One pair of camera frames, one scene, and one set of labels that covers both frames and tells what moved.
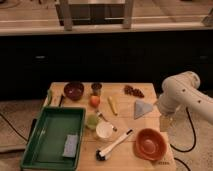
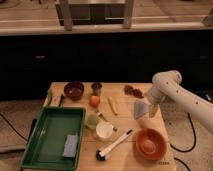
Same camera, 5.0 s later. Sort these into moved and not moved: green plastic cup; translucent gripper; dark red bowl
Moved: translucent gripper
Not moved: green plastic cup; dark red bowl
